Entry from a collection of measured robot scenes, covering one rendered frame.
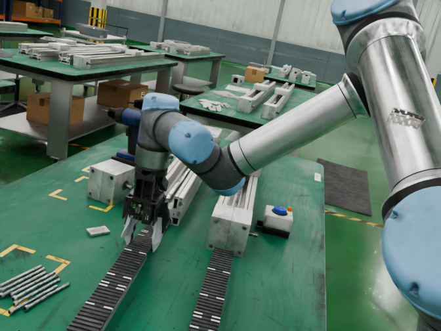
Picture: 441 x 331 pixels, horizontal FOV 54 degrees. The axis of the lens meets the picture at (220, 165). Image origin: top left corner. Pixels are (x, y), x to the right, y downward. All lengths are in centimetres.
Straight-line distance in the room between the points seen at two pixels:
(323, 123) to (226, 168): 21
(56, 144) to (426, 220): 327
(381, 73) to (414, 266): 28
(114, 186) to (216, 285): 47
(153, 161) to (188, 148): 14
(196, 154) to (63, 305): 37
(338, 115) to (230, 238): 44
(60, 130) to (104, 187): 228
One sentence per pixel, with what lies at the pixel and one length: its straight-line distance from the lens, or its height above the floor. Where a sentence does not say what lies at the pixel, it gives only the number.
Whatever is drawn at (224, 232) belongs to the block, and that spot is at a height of 84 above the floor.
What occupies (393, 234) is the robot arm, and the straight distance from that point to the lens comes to 47.
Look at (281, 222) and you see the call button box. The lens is 125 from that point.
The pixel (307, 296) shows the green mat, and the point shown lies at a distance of 105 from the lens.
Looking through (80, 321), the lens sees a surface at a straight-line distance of 80.
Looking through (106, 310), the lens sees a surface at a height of 81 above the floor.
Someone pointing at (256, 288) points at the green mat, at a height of 78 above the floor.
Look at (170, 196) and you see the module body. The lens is 124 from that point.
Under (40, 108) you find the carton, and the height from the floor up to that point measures 35.
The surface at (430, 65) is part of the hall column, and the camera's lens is 1114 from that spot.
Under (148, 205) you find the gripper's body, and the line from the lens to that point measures 92.
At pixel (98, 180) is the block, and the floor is 84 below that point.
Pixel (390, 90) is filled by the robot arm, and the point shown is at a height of 128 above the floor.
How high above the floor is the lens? 132
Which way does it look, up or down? 18 degrees down
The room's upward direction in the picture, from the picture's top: 12 degrees clockwise
